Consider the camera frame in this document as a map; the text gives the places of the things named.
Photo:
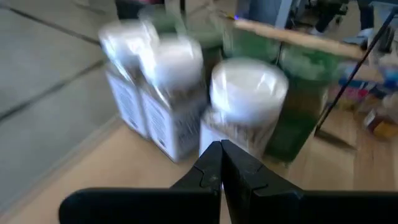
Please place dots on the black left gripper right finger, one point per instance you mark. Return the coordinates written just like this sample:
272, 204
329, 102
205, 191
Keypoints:
280, 208

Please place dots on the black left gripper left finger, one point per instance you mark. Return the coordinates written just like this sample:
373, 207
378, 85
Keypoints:
186, 205

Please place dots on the bagel seasoning jar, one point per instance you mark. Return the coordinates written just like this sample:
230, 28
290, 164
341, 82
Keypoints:
124, 93
168, 124
248, 90

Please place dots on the person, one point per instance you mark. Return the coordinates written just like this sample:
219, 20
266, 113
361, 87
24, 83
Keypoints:
329, 12

